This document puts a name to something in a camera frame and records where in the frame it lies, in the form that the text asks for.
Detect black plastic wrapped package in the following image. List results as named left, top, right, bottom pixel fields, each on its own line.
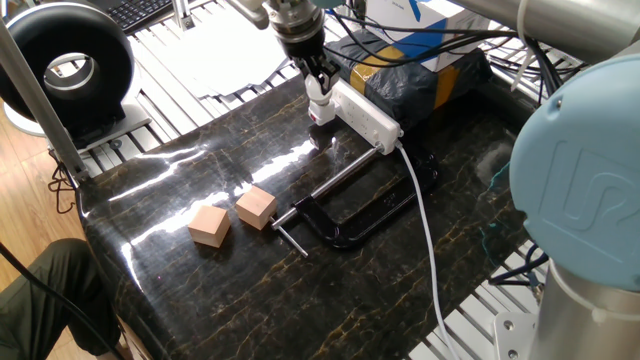
left=324, top=28, right=494, bottom=131

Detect black C-clamp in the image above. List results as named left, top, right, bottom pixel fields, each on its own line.
left=270, top=142, right=441, bottom=259

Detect white light bulb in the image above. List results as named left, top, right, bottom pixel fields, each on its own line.
left=304, top=73, right=334, bottom=108

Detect tangled dark cable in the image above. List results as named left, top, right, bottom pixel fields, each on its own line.
left=47, top=149, right=77, bottom=215

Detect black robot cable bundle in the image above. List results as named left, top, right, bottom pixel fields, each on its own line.
left=322, top=0, right=586, bottom=106

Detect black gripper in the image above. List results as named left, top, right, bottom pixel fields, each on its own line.
left=280, top=30, right=342, bottom=96

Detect white blue cardboard box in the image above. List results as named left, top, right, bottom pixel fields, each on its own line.
left=364, top=0, right=491, bottom=74

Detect white power strip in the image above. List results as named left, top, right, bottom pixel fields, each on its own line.
left=331, top=78, right=405, bottom=156

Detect white paper sheets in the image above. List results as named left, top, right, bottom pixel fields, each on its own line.
left=144, top=7, right=304, bottom=99

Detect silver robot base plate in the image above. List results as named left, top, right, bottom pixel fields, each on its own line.
left=492, top=312, right=546, bottom=360

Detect thin black cable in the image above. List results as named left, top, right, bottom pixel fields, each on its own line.
left=0, top=242, right=126, bottom=360

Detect white power strip cable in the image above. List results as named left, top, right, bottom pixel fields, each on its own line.
left=394, top=142, right=464, bottom=360

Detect black round duct fan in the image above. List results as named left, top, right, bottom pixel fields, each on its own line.
left=0, top=2, right=154, bottom=154

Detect wooden cube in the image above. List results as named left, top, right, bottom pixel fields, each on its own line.
left=234, top=185, right=279, bottom=231
left=187, top=204, right=232, bottom=249

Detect white bulb holder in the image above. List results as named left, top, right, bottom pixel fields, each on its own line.
left=308, top=99, right=337, bottom=127

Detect black keyboard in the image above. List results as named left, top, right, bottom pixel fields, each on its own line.
left=97, top=0, right=174, bottom=35

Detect aluminium frame post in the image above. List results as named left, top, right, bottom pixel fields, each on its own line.
left=172, top=0, right=196, bottom=31
left=0, top=19, right=91, bottom=184

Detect dark trousered person leg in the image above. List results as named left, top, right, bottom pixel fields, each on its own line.
left=0, top=238, right=121, bottom=360

